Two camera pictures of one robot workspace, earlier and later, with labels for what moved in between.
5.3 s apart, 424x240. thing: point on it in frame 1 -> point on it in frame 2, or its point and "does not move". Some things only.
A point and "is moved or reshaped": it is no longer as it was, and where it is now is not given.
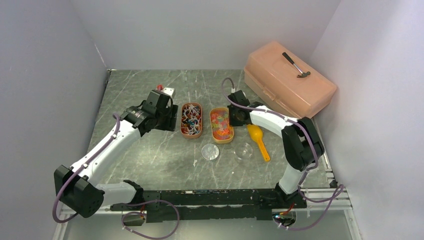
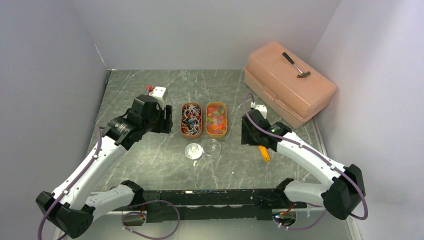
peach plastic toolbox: (289, 79) does not move
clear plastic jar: (243, 151) -> (211, 148)
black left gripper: (207, 205) does not move
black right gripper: (233, 122) -> (245, 137)
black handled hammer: (304, 74) does not move
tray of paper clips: (191, 119) does not move
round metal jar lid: (210, 151) -> (193, 151)
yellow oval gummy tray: (222, 133) is moved or reshaped
